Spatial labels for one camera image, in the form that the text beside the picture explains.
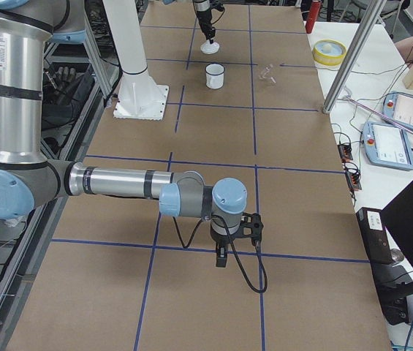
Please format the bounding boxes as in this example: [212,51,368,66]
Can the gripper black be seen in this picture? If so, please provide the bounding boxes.
[211,230,231,268]
[196,10,216,43]

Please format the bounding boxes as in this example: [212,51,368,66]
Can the white ceramic lid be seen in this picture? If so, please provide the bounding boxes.
[200,40,220,55]

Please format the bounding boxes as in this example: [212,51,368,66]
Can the clear glass funnel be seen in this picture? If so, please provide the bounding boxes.
[258,64,276,85]

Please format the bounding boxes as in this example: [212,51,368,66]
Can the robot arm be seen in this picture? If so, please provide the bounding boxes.
[193,0,216,44]
[0,1,247,267]

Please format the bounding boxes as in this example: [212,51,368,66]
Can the white enamel mug blue rim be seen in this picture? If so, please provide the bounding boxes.
[205,64,225,89]

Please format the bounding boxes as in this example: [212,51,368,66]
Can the red cylinder bottle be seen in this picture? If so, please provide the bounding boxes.
[306,0,322,34]

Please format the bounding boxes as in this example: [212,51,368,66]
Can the yellow tape roll with dish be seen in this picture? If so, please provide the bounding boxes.
[312,39,346,67]

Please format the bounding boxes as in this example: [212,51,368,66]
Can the orange usb hub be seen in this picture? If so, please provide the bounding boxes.
[338,143,353,162]
[345,170,362,192]

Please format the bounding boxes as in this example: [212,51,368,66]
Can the black computer box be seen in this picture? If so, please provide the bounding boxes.
[356,208,413,325]

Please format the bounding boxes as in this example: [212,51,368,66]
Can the teach pendant near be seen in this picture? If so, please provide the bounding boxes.
[362,121,413,170]

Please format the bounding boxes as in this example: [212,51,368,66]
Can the teach pendant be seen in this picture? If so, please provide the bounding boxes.
[383,91,413,129]
[362,121,413,170]

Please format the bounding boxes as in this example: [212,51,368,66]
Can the teach pendant far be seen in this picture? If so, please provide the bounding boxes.
[383,91,413,129]

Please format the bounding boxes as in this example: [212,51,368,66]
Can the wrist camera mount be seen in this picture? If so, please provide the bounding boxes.
[210,0,225,12]
[236,213,264,249]

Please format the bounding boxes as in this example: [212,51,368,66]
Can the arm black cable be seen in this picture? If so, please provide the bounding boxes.
[172,214,268,293]

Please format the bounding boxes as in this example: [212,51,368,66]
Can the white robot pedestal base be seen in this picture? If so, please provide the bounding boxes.
[103,0,169,121]

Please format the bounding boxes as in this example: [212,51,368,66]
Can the aluminium frame post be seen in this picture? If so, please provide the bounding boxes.
[322,0,387,114]

